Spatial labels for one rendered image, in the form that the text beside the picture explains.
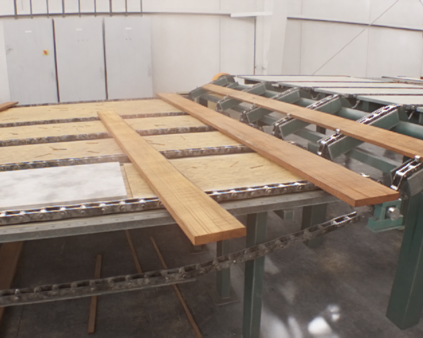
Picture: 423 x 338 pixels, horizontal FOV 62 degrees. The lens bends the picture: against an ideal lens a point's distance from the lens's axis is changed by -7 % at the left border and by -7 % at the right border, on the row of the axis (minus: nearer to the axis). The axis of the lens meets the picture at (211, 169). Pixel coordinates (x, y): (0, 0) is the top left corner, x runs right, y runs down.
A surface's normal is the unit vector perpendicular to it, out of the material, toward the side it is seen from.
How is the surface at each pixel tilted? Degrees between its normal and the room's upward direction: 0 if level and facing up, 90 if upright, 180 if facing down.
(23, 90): 90
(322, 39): 86
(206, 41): 87
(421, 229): 90
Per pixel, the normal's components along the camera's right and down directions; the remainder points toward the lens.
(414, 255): -0.95, 0.09
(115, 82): 0.29, 0.28
